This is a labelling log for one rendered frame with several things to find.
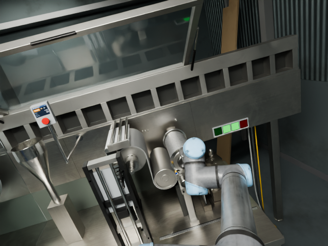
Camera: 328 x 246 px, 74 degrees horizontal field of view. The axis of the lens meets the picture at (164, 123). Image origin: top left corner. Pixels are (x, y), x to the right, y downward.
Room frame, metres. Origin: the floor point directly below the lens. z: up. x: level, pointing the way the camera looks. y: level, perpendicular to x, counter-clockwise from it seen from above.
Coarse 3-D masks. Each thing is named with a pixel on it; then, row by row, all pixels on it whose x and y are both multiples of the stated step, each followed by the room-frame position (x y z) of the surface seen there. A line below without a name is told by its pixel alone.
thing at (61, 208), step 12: (36, 168) 0.96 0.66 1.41; (48, 168) 1.01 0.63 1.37; (48, 180) 1.00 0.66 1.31; (48, 192) 0.99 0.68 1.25; (60, 204) 0.97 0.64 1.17; (72, 204) 1.05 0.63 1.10; (60, 216) 0.97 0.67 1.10; (72, 216) 0.99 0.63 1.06; (60, 228) 0.96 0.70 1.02; (72, 228) 0.97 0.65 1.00; (84, 228) 1.04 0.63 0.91; (72, 240) 0.97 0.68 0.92
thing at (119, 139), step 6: (120, 120) 1.22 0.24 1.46; (126, 120) 1.19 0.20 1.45; (114, 126) 1.14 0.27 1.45; (120, 126) 1.11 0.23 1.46; (126, 126) 1.09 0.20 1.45; (114, 132) 1.06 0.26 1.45; (120, 132) 1.03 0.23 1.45; (126, 132) 1.01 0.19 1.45; (114, 138) 1.02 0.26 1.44; (120, 138) 0.97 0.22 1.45; (126, 138) 0.94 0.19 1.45; (108, 144) 0.91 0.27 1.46; (114, 144) 0.90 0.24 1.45; (120, 144) 0.90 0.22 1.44; (126, 144) 0.90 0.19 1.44; (114, 150) 0.90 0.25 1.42
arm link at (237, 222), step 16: (224, 176) 0.55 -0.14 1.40; (240, 176) 0.52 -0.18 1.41; (224, 192) 0.46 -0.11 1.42; (240, 192) 0.44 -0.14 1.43; (224, 208) 0.40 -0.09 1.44; (240, 208) 0.37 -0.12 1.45; (224, 224) 0.34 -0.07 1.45; (240, 224) 0.32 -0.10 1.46; (224, 240) 0.29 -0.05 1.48; (240, 240) 0.27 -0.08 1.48; (256, 240) 0.28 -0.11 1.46
